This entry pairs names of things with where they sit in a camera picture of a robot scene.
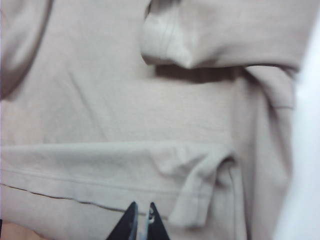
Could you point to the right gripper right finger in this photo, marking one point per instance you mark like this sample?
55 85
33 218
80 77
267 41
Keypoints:
156 227

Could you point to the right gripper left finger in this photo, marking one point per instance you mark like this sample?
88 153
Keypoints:
125 225

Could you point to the beige T-shirt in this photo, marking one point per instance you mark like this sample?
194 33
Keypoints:
150 112

